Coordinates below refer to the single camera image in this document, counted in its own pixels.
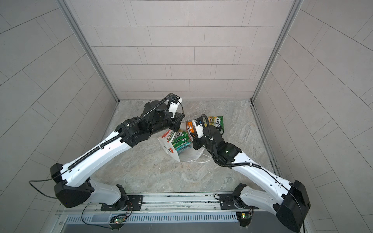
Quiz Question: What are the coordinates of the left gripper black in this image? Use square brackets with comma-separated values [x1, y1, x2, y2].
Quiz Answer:
[146, 110, 187, 137]

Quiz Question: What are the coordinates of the circuit board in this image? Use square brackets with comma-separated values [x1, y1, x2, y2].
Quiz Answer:
[236, 212, 253, 227]
[110, 214, 127, 224]

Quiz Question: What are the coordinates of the aluminium mounting rail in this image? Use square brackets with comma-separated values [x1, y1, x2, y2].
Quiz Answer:
[56, 190, 301, 215]

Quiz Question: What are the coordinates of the left circuit board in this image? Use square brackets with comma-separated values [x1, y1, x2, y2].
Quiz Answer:
[110, 214, 127, 224]

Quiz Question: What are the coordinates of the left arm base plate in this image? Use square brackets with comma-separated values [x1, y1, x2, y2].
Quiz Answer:
[101, 195, 144, 212]

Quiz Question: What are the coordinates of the left black cable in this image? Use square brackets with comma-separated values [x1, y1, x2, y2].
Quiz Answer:
[28, 171, 65, 200]

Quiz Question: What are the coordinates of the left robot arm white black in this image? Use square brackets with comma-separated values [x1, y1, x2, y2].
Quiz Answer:
[50, 94, 185, 211]

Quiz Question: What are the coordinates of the orange Fox's candy packet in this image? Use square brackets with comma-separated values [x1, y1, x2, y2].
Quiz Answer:
[186, 121, 197, 141]

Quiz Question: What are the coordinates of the white floral paper bag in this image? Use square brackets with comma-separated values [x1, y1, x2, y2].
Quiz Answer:
[157, 121, 211, 163]

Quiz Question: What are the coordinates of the green Fox's candy packet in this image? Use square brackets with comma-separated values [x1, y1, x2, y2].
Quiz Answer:
[172, 131, 189, 148]
[208, 116, 224, 132]

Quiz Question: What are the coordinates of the white slotted cable duct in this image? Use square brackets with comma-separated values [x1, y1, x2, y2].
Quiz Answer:
[65, 212, 238, 225]

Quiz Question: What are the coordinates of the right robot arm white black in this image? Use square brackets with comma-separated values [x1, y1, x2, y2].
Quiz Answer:
[192, 124, 311, 233]

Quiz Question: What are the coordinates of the teal snack packet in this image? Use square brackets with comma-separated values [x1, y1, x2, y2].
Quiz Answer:
[176, 143, 192, 154]

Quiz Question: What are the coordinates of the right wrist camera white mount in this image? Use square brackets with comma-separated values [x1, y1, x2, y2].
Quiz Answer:
[193, 117, 204, 138]

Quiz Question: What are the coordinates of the right circuit board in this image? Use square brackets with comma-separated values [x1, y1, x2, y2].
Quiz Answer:
[236, 212, 253, 227]

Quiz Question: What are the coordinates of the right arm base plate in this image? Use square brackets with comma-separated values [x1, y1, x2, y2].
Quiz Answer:
[214, 194, 258, 210]

